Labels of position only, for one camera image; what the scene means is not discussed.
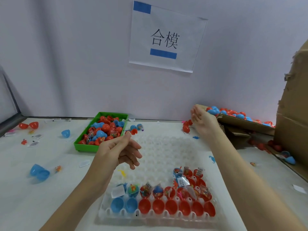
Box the person's right hand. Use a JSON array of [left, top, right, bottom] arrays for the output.
[[191, 104, 224, 141]]

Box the person's left hand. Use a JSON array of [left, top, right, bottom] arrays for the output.
[[89, 131, 143, 192]]

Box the pile of finished eggs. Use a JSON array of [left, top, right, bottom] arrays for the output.
[[207, 106, 275, 127]]

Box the small capsule cluster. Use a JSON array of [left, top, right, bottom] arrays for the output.
[[126, 124, 144, 135]]

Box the cardboard box of capsules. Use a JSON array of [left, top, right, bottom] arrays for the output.
[[200, 106, 277, 147]]

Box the blue egg shell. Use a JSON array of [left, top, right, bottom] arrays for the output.
[[30, 163, 51, 182]]

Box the person's right forearm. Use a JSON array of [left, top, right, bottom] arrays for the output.
[[207, 130, 308, 231]]

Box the person's left forearm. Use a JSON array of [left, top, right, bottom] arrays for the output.
[[41, 180, 109, 231]]

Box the green plastic tray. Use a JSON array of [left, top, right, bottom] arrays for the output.
[[74, 111, 130, 153]]

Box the clear plastic egg tray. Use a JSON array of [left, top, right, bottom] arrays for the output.
[[98, 133, 219, 224]]

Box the tall brown cardboard box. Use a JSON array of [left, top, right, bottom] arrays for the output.
[[274, 40, 308, 181]]

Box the white paper sign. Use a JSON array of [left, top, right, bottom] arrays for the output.
[[129, 1, 209, 73]]

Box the clear triangular panel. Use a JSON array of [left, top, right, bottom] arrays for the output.
[[0, 67, 22, 124]]

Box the grey metal rail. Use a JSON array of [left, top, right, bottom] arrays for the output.
[[0, 113, 27, 138]]

